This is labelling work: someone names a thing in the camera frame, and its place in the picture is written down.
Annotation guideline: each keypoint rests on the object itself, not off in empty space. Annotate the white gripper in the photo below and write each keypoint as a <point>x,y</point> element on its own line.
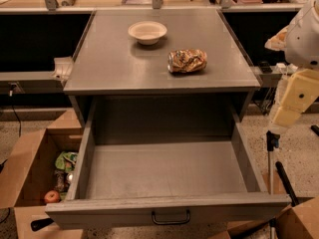
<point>303,42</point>

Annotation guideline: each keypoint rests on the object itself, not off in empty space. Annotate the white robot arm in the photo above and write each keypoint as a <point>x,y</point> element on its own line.
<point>300,43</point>

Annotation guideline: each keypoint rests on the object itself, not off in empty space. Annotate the open grey top drawer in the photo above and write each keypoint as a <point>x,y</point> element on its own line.
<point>166,155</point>

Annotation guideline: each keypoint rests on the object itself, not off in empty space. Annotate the grey metal drawer cabinet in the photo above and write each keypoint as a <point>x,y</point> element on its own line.
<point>112,63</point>

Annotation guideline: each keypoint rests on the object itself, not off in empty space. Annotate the white power strip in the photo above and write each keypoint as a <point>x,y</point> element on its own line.
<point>286,69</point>

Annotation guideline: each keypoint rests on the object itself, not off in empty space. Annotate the black tripod stand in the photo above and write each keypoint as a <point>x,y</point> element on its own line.
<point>276,167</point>

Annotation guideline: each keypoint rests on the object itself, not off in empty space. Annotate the cardboard box right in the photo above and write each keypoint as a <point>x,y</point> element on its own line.
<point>298,222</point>

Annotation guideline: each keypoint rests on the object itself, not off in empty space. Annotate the white paper bowl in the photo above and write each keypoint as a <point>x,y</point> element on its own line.
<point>147,32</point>

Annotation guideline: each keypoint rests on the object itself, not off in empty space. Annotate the green snack bag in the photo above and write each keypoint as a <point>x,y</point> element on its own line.
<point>66,161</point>

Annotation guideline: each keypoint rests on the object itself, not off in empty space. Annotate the red apple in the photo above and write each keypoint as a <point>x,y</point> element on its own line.
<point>52,196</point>

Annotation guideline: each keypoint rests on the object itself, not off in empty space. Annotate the open cardboard box left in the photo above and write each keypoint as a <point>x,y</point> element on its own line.
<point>28,174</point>

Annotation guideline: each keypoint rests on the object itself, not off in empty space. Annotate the black drawer handle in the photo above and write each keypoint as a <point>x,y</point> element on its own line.
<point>166,219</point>

